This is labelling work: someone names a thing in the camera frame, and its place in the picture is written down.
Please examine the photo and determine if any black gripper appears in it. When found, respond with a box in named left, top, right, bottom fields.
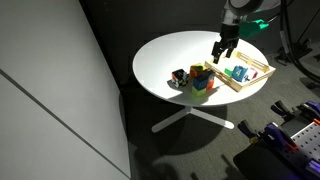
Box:
left=211, top=23, right=241, bottom=65

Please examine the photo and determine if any grey block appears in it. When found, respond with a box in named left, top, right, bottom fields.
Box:
left=201, top=68, right=216, bottom=82

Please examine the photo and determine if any blue block with letter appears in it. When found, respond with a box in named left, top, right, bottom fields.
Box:
left=231, top=65, right=248, bottom=82

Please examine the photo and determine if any orange block with green face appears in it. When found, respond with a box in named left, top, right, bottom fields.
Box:
left=189, top=62, right=208, bottom=80

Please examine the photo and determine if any wooden slatted crate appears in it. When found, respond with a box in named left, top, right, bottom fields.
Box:
left=204, top=50, right=277, bottom=93

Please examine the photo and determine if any white pink block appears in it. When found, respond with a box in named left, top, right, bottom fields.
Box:
left=244, top=67, right=259, bottom=83

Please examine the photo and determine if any lime green block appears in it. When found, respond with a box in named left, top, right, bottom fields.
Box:
left=191, top=86, right=207, bottom=99

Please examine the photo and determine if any black white checkered block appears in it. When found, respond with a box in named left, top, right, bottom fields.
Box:
left=171, top=68, right=189, bottom=89

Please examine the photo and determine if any white table base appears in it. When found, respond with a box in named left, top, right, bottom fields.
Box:
left=151, top=105, right=235, bottom=134

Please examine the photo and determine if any purple black spring clamp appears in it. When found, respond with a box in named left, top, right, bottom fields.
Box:
left=270, top=99, right=320, bottom=126
left=237, top=119, right=299, bottom=151

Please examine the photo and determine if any grey perforated board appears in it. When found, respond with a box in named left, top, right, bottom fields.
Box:
left=276, top=121, right=320, bottom=180

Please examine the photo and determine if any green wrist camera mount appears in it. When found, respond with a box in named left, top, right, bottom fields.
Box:
left=238, top=19, right=270, bottom=39

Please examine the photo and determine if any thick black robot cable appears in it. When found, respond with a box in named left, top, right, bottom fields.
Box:
left=279, top=0, right=320, bottom=84

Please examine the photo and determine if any thin black cable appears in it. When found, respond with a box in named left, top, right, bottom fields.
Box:
left=298, top=7, right=320, bottom=43

